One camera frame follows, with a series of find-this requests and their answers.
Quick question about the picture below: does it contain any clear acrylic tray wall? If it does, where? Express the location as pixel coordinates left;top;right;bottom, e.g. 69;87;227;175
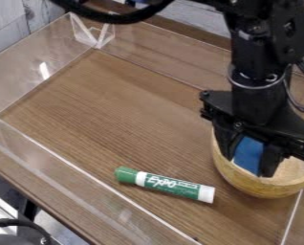
0;16;296;245

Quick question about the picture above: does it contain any black cable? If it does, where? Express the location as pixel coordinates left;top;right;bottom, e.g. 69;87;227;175
0;218;51;245

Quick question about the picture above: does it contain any black table leg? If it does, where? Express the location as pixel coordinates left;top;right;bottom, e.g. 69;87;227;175
23;200;39;221

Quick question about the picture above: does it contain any green Expo marker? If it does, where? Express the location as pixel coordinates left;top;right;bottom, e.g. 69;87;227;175
113;167;216;204

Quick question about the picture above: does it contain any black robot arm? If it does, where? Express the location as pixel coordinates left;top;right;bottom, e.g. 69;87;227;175
196;0;304;177

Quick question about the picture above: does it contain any blue rectangular block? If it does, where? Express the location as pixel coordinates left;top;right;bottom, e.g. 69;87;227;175
233;137;264;176

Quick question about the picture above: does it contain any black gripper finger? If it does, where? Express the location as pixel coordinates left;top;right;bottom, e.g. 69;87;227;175
213;121;243;161
259;145;284;178

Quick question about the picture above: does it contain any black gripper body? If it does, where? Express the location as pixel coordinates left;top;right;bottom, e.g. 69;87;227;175
199;85;304;161

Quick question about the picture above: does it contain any brown wooden bowl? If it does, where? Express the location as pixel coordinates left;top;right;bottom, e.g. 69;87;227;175
211;134;304;199

